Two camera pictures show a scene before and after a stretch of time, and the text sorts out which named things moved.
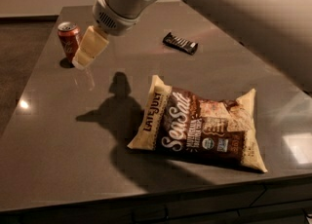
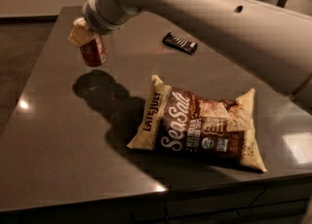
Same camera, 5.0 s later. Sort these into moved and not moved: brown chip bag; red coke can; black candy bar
Moved: red coke can
Not moved: brown chip bag; black candy bar
